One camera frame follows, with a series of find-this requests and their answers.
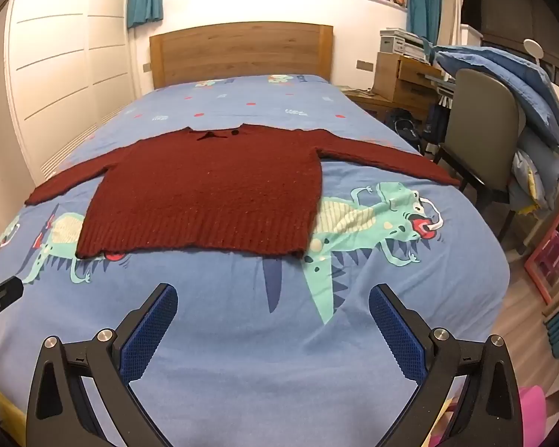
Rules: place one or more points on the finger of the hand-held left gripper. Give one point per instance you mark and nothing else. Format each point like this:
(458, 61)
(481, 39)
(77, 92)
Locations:
(2, 294)

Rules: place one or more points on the white wardrobe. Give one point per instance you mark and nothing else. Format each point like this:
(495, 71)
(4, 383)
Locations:
(60, 79)

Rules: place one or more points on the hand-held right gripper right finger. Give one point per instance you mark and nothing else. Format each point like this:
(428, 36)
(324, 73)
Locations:
(397, 337)

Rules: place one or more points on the black bag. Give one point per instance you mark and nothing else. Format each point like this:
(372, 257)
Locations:
(403, 128)

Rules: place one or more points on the grey chair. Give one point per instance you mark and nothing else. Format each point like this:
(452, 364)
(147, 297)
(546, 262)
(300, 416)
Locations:
(482, 121)

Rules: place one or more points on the light blue bedding bundle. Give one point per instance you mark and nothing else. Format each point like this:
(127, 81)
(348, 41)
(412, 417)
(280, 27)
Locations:
(535, 172)

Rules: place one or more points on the wooden nightstand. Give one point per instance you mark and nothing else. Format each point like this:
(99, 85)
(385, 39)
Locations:
(365, 101)

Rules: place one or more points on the dark red knitted sweater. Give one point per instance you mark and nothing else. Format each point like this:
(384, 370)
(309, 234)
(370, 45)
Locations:
(205, 191)

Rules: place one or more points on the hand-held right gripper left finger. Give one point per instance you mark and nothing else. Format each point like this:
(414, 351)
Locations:
(148, 337)

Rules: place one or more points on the grey metal boxes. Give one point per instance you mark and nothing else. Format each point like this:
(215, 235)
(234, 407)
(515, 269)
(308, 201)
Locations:
(400, 41)

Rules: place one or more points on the wooden bed headboard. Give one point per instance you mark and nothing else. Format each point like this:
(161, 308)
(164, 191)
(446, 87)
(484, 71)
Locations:
(242, 51)

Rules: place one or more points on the round white lamp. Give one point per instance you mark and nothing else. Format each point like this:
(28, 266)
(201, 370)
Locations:
(534, 50)

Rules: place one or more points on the blue dinosaur printed bedsheet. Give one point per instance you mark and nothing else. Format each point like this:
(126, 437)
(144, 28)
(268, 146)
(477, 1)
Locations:
(270, 363)

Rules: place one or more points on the pink plastic object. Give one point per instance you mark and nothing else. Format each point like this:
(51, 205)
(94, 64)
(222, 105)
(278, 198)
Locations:
(533, 416)

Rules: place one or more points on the dark cabinet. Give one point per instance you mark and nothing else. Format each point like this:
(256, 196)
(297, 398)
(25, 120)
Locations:
(503, 9)

